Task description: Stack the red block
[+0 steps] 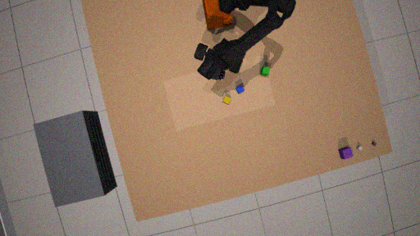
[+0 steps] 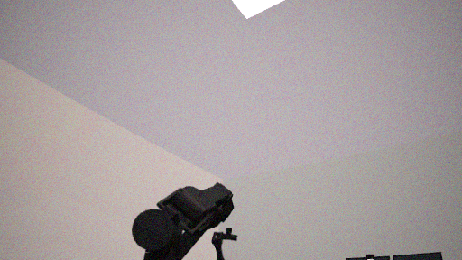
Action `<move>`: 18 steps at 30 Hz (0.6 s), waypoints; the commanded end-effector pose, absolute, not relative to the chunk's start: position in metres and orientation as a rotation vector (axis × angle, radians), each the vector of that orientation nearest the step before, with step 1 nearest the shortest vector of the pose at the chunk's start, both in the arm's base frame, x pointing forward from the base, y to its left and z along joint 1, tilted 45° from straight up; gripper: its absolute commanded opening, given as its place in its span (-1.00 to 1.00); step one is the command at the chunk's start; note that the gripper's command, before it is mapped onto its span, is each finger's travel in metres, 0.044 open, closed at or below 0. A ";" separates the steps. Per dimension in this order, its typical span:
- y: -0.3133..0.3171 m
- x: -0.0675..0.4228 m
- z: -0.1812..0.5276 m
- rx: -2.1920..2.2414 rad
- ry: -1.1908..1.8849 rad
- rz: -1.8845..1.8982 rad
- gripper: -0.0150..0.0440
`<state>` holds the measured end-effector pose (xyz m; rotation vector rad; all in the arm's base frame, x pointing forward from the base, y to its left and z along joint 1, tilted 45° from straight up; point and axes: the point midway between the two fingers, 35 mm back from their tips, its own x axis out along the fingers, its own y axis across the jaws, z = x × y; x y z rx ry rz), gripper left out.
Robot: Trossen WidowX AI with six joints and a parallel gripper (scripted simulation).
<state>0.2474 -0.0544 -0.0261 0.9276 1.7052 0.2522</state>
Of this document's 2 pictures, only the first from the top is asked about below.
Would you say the purple cube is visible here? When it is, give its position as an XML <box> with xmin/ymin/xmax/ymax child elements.
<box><xmin>338</xmin><ymin>147</ymin><xmax>353</xmax><ymax>159</ymax></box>

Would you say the yellow block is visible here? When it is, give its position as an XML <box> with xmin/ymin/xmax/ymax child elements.
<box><xmin>223</xmin><ymin>96</ymin><xmax>231</xmax><ymax>104</ymax></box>

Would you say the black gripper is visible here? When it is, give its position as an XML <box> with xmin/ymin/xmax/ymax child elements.
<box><xmin>194</xmin><ymin>43</ymin><xmax>243</xmax><ymax>74</ymax></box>

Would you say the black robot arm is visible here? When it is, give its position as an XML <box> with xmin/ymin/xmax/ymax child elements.
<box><xmin>197</xmin><ymin>0</ymin><xmax>296</xmax><ymax>80</ymax></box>

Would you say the blue cube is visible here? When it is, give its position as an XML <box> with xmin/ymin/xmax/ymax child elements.
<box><xmin>236</xmin><ymin>85</ymin><xmax>244</xmax><ymax>93</ymax></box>

